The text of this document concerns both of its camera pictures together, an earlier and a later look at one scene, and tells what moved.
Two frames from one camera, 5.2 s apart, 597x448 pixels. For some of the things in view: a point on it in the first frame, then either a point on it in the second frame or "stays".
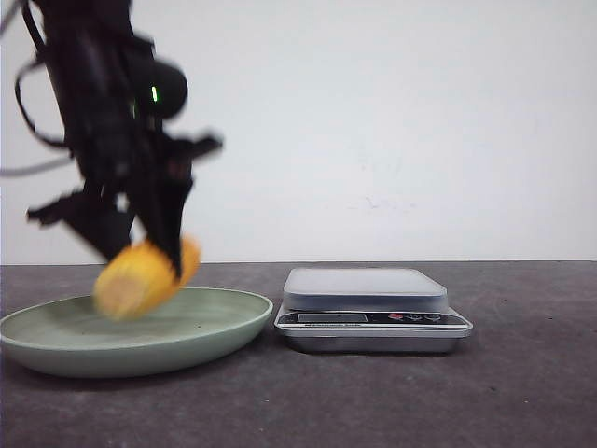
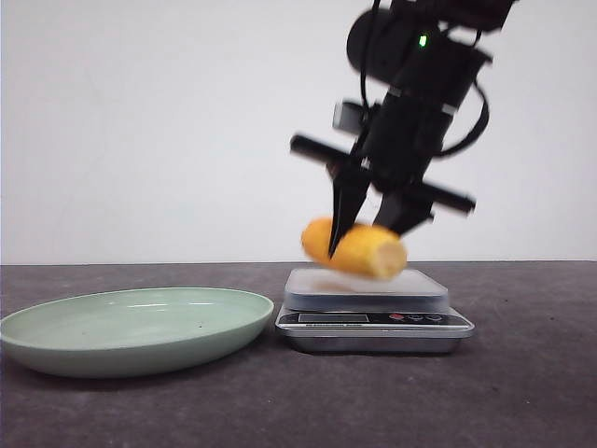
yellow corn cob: x=135 y=279 -> x=366 y=250
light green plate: x=76 y=337 stays
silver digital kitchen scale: x=367 y=311 stays
